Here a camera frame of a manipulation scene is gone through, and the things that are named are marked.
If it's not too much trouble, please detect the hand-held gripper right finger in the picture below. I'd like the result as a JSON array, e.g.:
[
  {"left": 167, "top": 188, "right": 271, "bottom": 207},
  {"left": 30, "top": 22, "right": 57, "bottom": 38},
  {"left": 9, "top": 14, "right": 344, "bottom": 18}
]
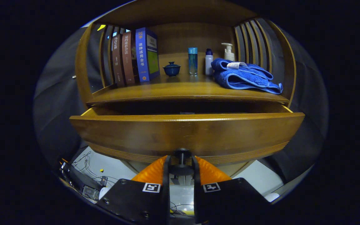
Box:
[{"left": 192, "top": 155, "right": 273, "bottom": 225}]

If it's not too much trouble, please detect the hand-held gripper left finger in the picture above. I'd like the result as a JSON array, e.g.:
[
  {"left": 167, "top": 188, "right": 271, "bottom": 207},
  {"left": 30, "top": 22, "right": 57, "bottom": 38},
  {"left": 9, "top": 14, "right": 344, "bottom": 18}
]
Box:
[{"left": 96, "top": 155, "right": 171, "bottom": 225}]

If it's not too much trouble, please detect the wooden drawer with black knob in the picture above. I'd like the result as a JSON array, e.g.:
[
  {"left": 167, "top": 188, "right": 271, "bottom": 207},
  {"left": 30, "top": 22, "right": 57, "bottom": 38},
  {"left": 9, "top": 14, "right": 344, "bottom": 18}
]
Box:
[{"left": 69, "top": 105, "right": 305, "bottom": 177}]

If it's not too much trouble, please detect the wooden countertop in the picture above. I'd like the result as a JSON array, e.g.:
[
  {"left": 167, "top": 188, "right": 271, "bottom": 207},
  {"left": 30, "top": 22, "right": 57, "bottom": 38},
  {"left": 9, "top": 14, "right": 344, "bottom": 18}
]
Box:
[{"left": 86, "top": 73, "right": 290, "bottom": 105}]

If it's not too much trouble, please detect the wooden cabinet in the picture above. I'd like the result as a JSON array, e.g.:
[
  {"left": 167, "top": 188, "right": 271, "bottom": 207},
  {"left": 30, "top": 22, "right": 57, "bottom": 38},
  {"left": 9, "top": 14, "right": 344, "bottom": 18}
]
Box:
[{"left": 74, "top": 0, "right": 298, "bottom": 185}]

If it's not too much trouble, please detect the blue lidded teacup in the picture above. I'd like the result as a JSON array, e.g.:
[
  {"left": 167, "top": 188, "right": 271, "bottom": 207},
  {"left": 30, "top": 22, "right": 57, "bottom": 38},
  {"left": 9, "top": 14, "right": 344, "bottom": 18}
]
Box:
[{"left": 163, "top": 62, "right": 181, "bottom": 77}]

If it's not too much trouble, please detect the folded blue towel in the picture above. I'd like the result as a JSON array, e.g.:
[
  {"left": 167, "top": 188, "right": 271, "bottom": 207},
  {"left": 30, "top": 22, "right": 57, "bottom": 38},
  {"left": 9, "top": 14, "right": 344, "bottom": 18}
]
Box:
[{"left": 211, "top": 58, "right": 283, "bottom": 95}]

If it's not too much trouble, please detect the clear teal bottle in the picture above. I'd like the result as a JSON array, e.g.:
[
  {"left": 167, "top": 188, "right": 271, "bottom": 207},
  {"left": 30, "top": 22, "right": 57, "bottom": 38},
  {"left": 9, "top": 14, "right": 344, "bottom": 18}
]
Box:
[{"left": 188, "top": 47, "right": 198, "bottom": 76}]

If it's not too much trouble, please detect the white bottle with blue cap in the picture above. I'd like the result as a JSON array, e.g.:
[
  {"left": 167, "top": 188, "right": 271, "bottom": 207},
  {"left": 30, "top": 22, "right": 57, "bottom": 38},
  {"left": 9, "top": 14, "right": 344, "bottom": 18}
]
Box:
[{"left": 205, "top": 48, "right": 214, "bottom": 76}]

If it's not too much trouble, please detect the thick blue book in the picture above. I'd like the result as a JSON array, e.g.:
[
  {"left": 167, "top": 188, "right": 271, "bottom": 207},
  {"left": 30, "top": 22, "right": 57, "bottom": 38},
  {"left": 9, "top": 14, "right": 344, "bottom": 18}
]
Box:
[{"left": 135, "top": 27, "right": 160, "bottom": 83}]

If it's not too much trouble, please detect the reddish brown book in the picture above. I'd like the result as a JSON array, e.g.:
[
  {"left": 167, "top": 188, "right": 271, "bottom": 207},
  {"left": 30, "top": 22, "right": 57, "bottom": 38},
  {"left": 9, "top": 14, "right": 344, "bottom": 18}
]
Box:
[{"left": 122, "top": 30, "right": 137, "bottom": 85}]

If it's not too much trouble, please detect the dark brown book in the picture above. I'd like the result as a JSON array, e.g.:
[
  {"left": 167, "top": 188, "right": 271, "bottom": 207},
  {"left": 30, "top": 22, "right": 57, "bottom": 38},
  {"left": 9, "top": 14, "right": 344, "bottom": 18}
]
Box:
[{"left": 111, "top": 32, "right": 125, "bottom": 87}]

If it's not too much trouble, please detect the white pump bottle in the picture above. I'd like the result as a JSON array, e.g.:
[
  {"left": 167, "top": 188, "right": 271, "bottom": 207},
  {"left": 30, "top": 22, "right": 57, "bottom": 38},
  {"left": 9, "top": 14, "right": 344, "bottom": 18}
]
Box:
[{"left": 221, "top": 43, "right": 235, "bottom": 62}]

